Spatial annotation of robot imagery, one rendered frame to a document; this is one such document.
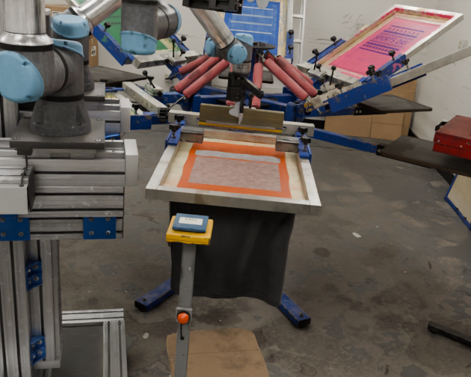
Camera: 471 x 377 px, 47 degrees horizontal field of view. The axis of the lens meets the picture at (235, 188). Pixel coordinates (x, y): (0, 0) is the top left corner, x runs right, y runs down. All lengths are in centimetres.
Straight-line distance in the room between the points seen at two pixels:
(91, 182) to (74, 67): 30
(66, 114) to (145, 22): 37
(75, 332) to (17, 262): 73
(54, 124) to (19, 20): 28
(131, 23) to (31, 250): 93
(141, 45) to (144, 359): 175
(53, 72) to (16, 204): 32
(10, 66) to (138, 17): 30
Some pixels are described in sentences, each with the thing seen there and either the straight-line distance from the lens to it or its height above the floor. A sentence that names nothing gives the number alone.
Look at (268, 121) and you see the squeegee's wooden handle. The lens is 234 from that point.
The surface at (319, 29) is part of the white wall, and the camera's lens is 646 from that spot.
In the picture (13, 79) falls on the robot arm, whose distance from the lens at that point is 130.
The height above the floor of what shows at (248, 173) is 95.
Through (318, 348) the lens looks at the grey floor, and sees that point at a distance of 282.
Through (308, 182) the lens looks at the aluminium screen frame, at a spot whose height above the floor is 99.
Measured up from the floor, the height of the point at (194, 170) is 95.
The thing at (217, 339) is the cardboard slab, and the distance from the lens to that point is 275.
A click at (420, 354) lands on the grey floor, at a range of 298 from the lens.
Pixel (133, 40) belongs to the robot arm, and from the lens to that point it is 118.
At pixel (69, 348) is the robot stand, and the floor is 21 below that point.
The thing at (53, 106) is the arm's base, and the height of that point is 133.
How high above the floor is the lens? 169
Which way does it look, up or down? 22 degrees down
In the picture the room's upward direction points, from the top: 6 degrees clockwise
